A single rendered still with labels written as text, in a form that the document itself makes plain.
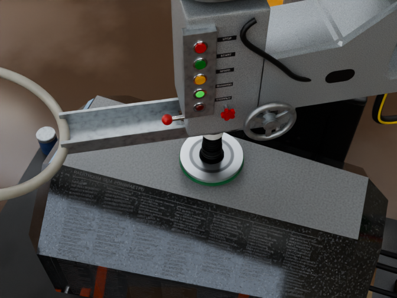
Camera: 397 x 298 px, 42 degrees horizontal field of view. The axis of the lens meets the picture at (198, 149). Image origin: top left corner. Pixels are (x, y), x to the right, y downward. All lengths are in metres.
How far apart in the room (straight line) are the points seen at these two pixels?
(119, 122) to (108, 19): 2.17
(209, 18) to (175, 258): 0.88
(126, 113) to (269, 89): 0.45
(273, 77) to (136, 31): 2.29
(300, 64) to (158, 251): 0.80
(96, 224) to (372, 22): 1.09
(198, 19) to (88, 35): 2.46
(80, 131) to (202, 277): 0.63
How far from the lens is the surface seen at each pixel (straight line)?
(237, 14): 1.21
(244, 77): 1.35
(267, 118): 1.42
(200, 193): 1.73
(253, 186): 1.76
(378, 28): 1.42
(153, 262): 1.81
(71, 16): 3.79
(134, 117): 1.61
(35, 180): 1.44
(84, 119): 1.60
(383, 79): 1.57
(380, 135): 3.12
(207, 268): 1.78
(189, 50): 1.22
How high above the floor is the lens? 2.29
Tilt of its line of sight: 52 degrees down
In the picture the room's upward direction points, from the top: straight up
